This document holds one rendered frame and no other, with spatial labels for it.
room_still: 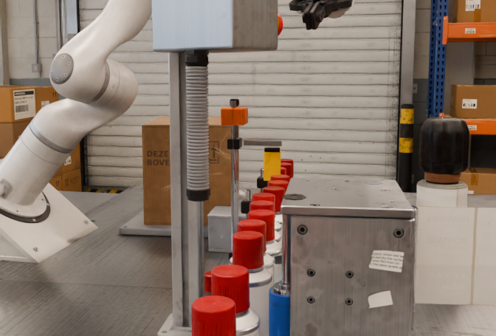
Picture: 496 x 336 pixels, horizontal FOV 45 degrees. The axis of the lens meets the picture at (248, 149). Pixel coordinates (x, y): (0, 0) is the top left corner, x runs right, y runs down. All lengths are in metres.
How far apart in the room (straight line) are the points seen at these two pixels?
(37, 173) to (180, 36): 0.73
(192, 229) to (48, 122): 0.60
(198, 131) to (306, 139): 4.59
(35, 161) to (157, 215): 0.35
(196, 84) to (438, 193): 0.46
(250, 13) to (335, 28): 4.54
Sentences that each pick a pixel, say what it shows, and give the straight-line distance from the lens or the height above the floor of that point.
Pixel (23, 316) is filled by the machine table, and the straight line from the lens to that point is 1.16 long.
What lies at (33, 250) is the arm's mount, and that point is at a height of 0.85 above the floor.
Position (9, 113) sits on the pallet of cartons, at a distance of 4.61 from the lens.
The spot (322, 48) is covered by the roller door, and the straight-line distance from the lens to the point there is 5.35.
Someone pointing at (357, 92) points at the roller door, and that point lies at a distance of 5.33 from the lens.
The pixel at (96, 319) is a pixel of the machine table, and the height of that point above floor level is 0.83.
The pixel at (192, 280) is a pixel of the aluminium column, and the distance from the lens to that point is 1.00.
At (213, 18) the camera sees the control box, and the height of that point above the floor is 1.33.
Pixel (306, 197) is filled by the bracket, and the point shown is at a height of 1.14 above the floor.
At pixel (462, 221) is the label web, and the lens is 0.91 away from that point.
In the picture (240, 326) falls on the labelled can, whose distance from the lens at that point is 0.52.
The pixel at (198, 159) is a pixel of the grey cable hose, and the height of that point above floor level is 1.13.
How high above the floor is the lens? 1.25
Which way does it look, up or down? 7 degrees down
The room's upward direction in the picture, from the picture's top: straight up
